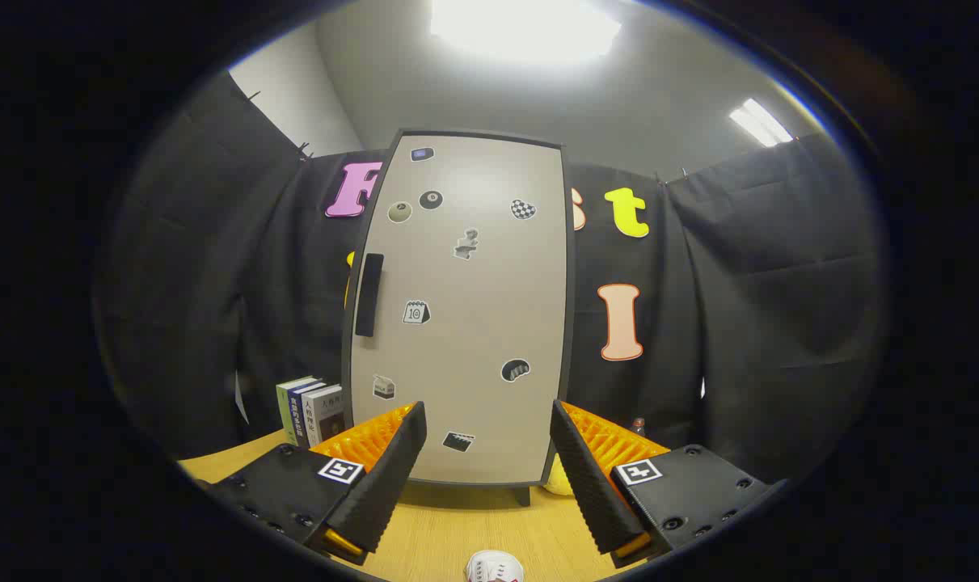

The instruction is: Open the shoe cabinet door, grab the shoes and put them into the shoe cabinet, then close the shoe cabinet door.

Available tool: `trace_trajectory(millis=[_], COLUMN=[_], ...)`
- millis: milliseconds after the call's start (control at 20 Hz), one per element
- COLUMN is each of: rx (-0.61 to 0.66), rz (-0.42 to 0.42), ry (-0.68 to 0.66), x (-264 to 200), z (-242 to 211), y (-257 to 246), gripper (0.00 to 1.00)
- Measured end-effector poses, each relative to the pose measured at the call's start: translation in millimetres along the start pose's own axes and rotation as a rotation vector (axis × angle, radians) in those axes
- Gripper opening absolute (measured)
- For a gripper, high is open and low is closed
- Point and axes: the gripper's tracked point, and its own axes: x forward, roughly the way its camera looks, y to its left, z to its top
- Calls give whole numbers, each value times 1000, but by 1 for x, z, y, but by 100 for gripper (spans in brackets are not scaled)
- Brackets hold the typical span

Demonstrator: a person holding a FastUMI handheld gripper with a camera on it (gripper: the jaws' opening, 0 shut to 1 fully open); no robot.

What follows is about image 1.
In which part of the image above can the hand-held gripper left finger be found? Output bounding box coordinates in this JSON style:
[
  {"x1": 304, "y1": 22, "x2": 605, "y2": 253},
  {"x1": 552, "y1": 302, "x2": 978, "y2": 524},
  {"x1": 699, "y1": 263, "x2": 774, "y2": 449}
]
[{"x1": 194, "y1": 402, "x2": 428, "y2": 567}]

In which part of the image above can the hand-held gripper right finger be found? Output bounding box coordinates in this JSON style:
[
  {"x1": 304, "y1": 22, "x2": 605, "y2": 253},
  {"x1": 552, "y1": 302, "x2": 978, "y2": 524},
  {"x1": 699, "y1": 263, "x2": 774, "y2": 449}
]
[{"x1": 549, "y1": 399, "x2": 789, "y2": 569}]

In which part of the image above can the dark grey shoe cabinet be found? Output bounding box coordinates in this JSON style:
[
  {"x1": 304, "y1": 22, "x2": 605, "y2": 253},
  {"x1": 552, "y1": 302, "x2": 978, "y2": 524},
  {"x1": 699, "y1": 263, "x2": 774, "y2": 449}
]
[{"x1": 341, "y1": 128, "x2": 576, "y2": 508}]

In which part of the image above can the white canvas shoe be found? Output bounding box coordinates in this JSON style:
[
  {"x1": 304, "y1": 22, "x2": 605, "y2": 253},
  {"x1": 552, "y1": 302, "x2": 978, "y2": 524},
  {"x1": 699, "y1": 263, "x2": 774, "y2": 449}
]
[{"x1": 466, "y1": 550, "x2": 525, "y2": 582}]

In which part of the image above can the black door handle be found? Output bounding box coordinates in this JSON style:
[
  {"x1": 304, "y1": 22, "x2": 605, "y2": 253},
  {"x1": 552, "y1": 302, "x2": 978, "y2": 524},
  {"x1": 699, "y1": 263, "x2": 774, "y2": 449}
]
[{"x1": 355, "y1": 253, "x2": 385, "y2": 338}]

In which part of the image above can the yellow bread bun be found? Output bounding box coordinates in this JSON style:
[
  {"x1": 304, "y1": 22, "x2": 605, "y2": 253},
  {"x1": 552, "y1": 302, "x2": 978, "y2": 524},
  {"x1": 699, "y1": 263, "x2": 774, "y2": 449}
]
[{"x1": 544, "y1": 454, "x2": 575, "y2": 496}]

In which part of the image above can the blue spine book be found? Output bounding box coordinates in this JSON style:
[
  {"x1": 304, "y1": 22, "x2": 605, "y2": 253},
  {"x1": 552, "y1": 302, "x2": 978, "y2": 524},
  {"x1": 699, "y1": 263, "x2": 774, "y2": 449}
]
[{"x1": 287, "y1": 380, "x2": 328, "y2": 447}]

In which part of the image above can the green spine book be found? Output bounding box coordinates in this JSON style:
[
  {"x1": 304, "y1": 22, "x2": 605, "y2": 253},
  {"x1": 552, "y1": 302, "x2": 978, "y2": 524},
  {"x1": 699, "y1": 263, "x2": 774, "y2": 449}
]
[{"x1": 276, "y1": 376, "x2": 316, "y2": 445}]

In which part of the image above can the black backdrop cloth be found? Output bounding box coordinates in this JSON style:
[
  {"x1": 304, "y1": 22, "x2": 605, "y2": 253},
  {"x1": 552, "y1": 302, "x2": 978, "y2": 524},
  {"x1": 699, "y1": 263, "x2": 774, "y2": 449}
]
[{"x1": 105, "y1": 69, "x2": 886, "y2": 486}]

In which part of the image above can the ceiling tube light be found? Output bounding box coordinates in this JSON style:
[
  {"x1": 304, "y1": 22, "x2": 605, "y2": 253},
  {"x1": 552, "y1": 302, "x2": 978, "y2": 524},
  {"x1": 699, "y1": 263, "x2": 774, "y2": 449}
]
[{"x1": 729, "y1": 98, "x2": 795, "y2": 148}]

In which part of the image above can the square ceiling light panel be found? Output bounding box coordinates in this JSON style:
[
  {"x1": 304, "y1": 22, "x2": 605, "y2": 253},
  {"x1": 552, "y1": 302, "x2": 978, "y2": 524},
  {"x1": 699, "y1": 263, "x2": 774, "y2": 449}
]
[{"x1": 430, "y1": 0, "x2": 622, "y2": 65}]

